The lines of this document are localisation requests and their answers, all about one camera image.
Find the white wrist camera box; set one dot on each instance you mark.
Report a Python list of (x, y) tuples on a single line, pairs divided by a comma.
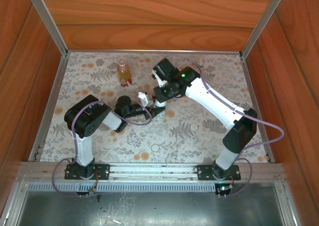
[(144, 98), (159, 80)]

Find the floral patterned tablecloth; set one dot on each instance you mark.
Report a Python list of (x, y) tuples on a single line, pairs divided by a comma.
[(139, 141)]

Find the aluminium table side rail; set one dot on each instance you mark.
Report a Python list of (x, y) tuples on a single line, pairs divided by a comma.
[(251, 86), (56, 86)]

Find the thin aluminium table edge rail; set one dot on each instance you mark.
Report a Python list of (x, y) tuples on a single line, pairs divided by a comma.
[(124, 51)]

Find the slanted aluminium frame post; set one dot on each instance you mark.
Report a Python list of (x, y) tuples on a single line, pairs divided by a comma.
[(47, 19), (264, 19)]

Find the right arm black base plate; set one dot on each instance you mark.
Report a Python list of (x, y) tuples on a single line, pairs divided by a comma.
[(204, 174)]

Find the small electronics board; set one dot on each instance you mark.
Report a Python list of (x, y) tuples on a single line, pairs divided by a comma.
[(92, 190), (224, 186)]

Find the white bottle cap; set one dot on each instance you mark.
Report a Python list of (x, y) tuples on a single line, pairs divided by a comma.
[(194, 127), (155, 148)]

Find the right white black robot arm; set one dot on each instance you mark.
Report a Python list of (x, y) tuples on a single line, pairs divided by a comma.
[(211, 98)]

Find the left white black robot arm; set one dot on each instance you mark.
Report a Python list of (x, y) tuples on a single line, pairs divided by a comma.
[(84, 116)]

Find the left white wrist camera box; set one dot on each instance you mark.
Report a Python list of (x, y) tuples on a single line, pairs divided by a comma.
[(144, 98)]

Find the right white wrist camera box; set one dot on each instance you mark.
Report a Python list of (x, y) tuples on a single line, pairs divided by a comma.
[(159, 80)]

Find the orange tea bottle red label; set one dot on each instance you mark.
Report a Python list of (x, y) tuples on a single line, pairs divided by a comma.
[(124, 75)]

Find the aluminium frame bar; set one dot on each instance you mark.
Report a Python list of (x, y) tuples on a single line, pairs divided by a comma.
[(13, 201), (285, 201)]

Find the clear plastic bottle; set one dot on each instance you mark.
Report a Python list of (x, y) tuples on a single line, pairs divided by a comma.
[(194, 138)]

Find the shiny sheet metal panel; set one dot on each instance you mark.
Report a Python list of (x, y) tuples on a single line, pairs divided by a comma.
[(149, 211)]

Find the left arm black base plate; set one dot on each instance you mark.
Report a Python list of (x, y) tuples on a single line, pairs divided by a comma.
[(102, 175)]

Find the long aluminium mounting rail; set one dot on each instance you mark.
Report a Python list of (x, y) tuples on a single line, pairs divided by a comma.
[(149, 169)]

